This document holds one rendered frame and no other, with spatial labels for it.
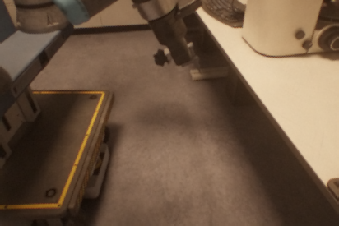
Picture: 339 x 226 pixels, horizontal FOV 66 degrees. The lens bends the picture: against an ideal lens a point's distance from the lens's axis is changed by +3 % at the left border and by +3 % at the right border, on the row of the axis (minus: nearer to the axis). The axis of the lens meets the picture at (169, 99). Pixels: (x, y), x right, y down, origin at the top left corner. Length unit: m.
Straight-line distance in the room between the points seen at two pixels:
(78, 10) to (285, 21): 0.51
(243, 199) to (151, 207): 0.43
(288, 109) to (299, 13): 0.28
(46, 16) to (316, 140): 0.96
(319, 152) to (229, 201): 0.83
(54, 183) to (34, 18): 0.61
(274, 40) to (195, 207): 0.82
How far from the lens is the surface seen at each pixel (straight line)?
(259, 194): 1.37
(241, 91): 1.73
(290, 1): 0.74
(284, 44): 0.79
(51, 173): 1.08
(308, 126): 0.58
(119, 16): 2.85
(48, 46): 1.03
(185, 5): 0.58
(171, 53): 0.63
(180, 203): 1.28
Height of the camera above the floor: 1.10
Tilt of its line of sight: 37 degrees down
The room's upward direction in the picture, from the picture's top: 1 degrees counter-clockwise
